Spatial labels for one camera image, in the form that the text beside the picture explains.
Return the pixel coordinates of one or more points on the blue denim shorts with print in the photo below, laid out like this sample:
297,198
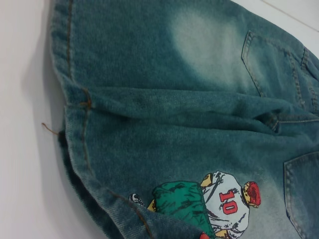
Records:
174,124

